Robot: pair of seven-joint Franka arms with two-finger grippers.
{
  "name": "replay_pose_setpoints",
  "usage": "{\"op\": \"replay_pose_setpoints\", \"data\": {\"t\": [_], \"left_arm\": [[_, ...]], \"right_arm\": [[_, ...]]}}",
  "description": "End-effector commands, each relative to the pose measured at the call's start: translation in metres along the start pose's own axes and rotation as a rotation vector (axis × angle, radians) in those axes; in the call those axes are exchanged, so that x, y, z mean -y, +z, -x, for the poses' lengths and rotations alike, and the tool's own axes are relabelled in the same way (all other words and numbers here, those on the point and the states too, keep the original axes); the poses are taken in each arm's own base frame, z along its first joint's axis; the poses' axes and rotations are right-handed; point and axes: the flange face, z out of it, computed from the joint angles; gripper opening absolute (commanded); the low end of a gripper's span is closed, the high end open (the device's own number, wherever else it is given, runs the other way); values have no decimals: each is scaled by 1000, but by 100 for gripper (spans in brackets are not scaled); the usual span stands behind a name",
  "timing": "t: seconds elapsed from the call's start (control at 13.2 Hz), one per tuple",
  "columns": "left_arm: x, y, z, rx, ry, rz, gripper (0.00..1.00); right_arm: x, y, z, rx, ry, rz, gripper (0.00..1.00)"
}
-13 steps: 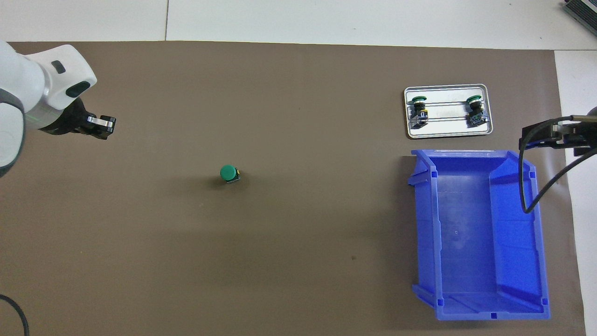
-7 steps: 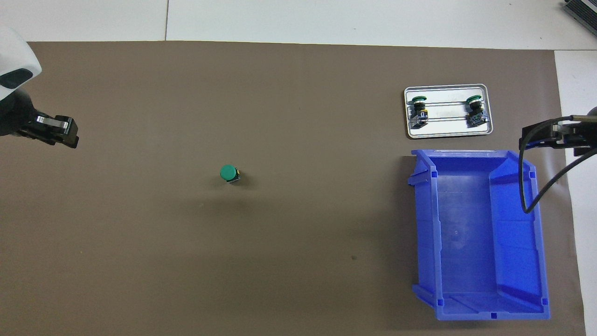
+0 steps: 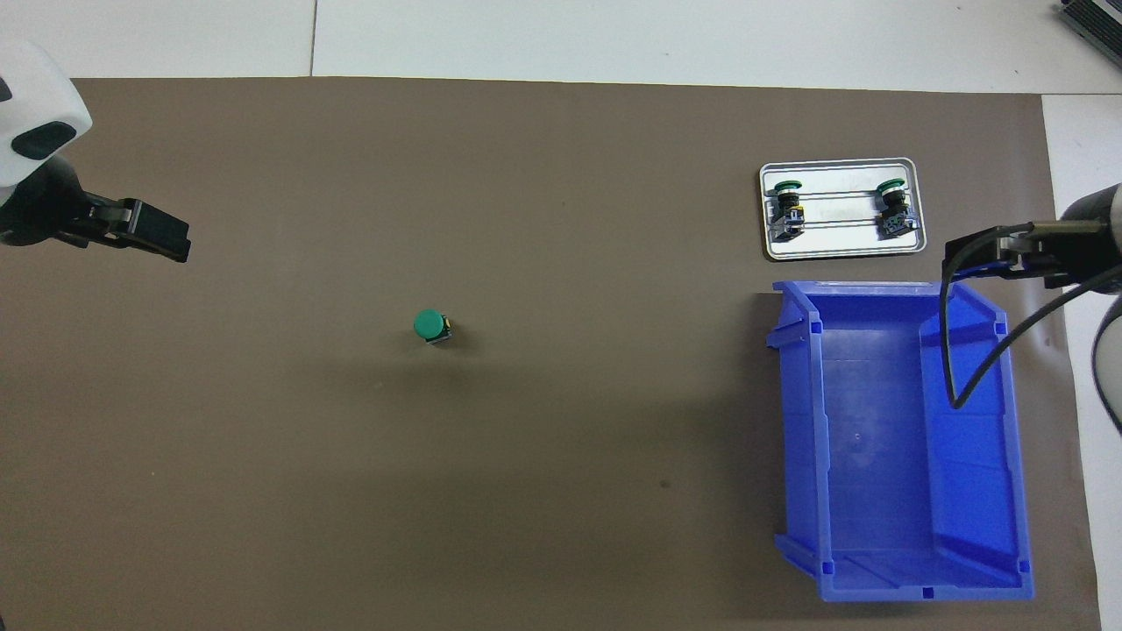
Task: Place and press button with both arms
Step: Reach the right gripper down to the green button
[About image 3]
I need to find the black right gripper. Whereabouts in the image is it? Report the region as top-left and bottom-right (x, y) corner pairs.
(945, 186), (1112, 290)

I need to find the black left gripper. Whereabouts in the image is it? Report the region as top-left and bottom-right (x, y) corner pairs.
(0, 158), (192, 264)

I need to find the green push button switch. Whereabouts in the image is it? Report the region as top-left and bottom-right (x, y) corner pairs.
(875, 178), (914, 239)
(413, 308), (453, 346)
(768, 178), (806, 242)

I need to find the grey metal tray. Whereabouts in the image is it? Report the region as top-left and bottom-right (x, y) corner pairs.
(759, 157), (927, 262)

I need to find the blue plastic storage bin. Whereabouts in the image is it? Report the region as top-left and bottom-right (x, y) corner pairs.
(765, 280), (1035, 604)

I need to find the grey ribbed device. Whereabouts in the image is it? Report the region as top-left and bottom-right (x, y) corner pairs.
(1058, 0), (1122, 46)

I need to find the brown table mat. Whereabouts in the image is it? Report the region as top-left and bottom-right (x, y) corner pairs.
(0, 77), (1101, 631)

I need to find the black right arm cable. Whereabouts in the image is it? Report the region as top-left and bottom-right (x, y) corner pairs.
(939, 221), (1122, 410)

